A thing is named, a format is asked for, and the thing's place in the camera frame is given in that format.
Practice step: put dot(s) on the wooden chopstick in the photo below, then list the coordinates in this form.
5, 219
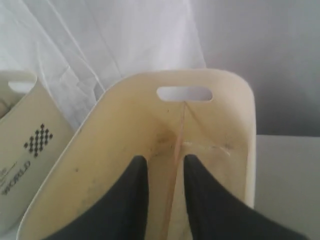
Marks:
173, 176

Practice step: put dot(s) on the white backdrop curtain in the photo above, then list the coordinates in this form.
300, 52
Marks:
80, 48

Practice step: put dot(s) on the cream bin with circle mark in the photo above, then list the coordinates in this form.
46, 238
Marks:
33, 134

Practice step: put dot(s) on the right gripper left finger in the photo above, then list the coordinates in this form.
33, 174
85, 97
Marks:
129, 210

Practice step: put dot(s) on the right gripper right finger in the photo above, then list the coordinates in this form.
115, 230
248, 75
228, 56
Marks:
215, 214

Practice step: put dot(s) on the cream bin with triangle mark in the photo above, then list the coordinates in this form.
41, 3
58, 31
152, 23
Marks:
140, 115

